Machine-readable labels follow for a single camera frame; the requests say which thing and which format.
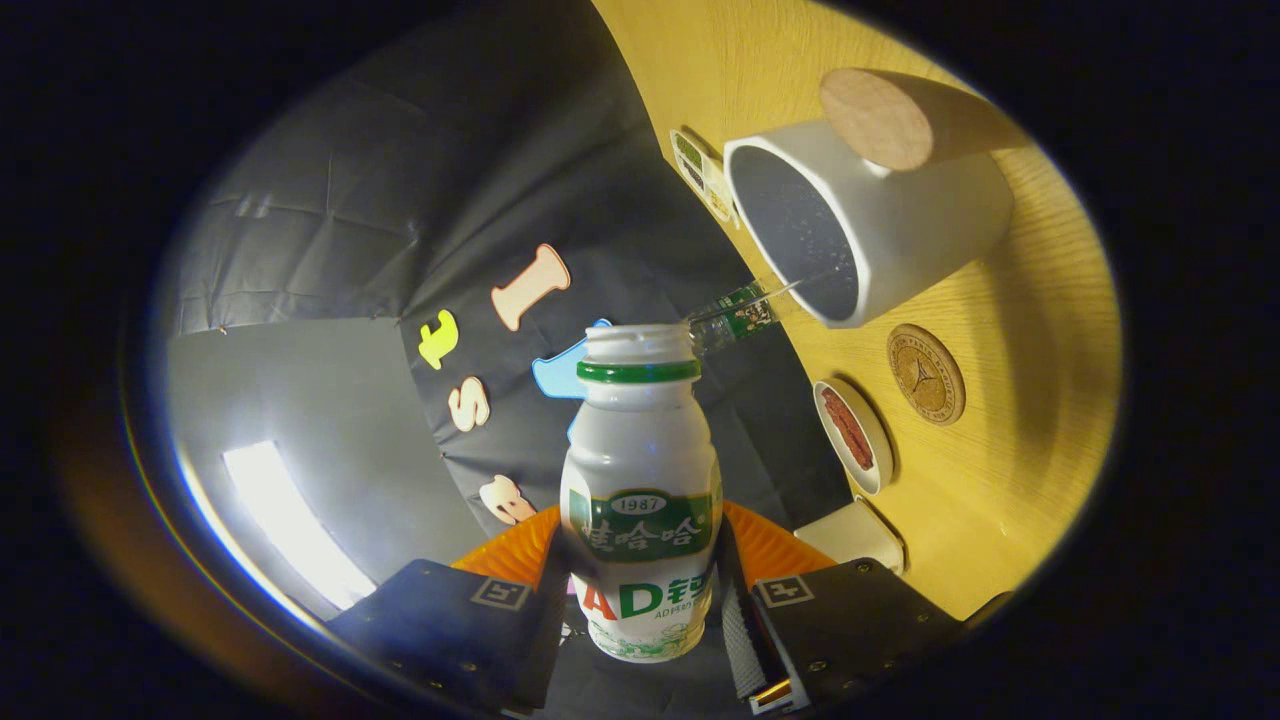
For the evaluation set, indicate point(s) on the green beans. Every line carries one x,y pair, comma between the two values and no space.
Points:
689,152

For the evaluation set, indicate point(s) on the white round plate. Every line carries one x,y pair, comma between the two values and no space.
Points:
880,440

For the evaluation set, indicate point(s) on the white juice bottle green label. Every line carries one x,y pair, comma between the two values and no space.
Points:
640,450

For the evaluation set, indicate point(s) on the black backdrop cloth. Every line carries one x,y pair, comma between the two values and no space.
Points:
450,150

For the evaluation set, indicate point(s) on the red meat strip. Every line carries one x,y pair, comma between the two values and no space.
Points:
856,432
838,425

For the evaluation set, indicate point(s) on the round cork coaster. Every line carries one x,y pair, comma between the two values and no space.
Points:
925,375

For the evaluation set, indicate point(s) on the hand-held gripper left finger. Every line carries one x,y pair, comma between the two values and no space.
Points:
440,625

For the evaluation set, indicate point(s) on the white divided dish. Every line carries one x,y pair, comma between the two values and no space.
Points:
715,180

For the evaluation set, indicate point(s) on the clear plastic water bottle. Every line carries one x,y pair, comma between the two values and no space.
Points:
740,315

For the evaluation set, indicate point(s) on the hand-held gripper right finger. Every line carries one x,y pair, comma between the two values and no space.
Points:
860,625

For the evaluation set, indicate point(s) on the yellow beans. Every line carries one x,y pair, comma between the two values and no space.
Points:
717,198

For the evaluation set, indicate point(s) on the wooden table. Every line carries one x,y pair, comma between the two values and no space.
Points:
1020,470

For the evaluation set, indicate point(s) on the cream toaster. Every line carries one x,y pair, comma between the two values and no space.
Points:
850,535

